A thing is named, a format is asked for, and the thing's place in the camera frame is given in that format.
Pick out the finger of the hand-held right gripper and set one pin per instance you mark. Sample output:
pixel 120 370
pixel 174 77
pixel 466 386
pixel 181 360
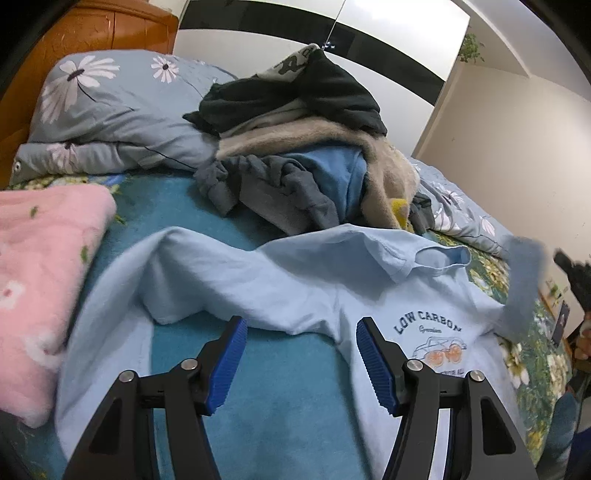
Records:
pixel 575 274

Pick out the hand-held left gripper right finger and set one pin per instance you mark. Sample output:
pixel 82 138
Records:
pixel 374 364

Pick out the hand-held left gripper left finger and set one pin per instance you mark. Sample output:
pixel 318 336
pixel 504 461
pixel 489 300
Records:
pixel 228 364

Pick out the light blue printed T-shirt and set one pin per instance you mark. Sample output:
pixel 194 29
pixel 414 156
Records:
pixel 300 277

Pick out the pile of mixed clothes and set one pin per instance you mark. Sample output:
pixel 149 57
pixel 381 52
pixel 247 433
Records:
pixel 286 134

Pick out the person's right hand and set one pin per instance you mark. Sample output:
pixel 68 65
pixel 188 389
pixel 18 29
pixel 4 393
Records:
pixel 584 339

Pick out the yellow cloth item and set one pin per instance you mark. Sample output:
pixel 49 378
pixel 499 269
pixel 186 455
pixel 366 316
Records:
pixel 399 210

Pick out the grey hoodie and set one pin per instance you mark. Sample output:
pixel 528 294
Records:
pixel 272 194

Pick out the blue garment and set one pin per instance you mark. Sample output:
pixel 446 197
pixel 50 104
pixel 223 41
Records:
pixel 337 180

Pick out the pink floral blanket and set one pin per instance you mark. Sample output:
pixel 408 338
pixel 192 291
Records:
pixel 41 258

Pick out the green plant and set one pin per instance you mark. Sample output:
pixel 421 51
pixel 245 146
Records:
pixel 471 48

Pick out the grey daisy print quilt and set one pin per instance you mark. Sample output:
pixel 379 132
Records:
pixel 115 120

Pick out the dark green garment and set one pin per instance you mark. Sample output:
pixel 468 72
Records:
pixel 332 92

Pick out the grey printed garment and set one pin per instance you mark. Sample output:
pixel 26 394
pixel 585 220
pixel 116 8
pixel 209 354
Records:
pixel 286 64

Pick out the white wardrobe with black stripe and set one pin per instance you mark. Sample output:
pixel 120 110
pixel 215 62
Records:
pixel 258 46

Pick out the orange wooden headboard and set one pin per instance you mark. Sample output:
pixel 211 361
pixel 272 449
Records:
pixel 92 32

